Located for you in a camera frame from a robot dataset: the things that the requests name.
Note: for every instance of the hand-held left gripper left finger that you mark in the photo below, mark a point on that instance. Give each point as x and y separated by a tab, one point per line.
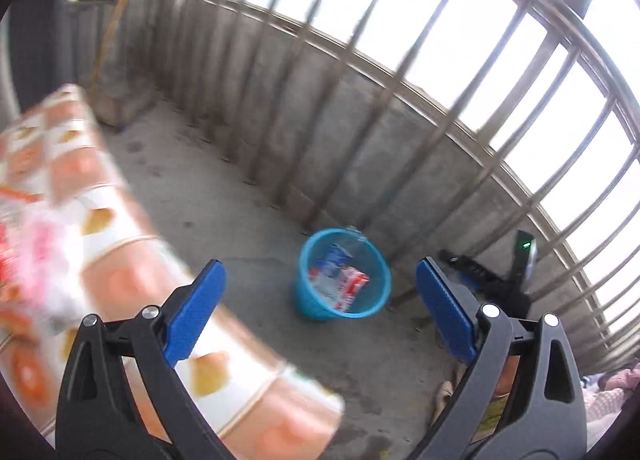
195	310

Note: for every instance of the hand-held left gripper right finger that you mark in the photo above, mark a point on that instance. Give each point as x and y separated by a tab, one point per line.
447	310

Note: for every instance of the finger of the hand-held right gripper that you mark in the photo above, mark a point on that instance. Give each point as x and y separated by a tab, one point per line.
470	270

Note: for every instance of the red and white packet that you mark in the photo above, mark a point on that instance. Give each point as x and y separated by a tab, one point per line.
345	290

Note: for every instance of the blue plastic basket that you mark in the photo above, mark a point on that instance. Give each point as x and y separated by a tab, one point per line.
310	300

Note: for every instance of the blue and white packet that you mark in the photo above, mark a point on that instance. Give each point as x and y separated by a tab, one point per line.
336	260

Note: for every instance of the pink and white plastic bag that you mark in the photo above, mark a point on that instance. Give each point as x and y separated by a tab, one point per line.
40	260

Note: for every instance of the person's slippered foot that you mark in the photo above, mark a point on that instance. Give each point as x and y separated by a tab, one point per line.
443	400

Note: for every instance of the wooden box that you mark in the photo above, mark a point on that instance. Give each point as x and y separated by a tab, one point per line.
122	100

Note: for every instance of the yellow pole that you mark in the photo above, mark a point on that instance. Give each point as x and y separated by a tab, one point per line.
107	45

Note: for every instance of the dark grey ribbed box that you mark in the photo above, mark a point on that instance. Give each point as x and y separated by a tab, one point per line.
40	40

